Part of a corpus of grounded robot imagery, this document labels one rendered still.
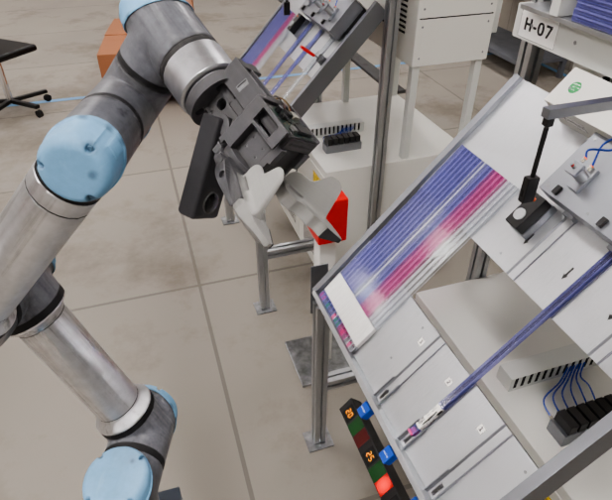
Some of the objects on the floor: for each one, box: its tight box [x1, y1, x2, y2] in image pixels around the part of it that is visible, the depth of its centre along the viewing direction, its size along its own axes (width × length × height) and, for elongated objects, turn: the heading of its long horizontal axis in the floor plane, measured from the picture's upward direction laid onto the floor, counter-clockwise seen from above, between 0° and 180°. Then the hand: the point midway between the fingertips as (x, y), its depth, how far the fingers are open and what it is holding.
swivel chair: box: [0, 0, 52, 126], centre depth 392 cm, size 59×59×93 cm
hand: (306, 250), depth 54 cm, fingers open, 14 cm apart
